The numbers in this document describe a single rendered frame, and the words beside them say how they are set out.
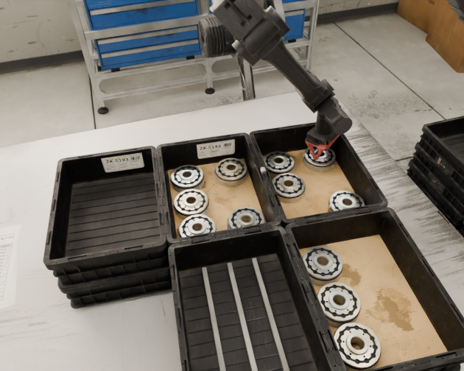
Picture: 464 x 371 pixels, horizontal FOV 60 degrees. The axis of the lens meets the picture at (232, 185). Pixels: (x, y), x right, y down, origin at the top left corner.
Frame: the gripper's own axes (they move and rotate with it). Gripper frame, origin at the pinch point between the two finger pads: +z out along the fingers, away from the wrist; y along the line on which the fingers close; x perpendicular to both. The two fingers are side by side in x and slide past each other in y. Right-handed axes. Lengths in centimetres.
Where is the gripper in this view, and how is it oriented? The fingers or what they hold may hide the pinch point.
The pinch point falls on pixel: (320, 152)
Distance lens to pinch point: 136.9
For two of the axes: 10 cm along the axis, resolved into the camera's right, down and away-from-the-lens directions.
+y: 6.6, -5.4, 5.2
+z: 0.3, 7.1, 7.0
